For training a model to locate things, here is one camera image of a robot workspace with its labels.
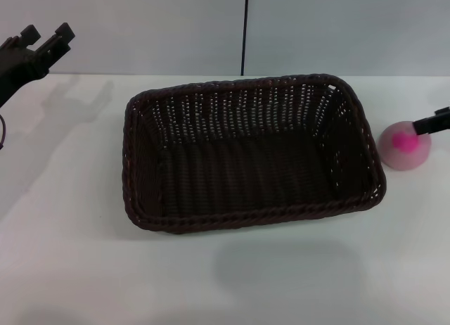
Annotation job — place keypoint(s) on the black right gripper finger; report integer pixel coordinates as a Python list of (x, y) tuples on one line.
[(443, 111), (430, 125)]

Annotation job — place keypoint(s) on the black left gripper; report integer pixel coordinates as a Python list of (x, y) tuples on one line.
[(21, 66)]

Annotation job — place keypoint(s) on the dark brown woven basket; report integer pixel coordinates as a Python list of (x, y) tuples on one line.
[(253, 170)]

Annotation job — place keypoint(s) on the pink peach-shaped bun toy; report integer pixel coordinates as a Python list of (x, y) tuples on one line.
[(400, 151)]

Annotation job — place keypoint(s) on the black vertical wall seam strip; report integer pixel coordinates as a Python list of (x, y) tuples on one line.
[(243, 29)]

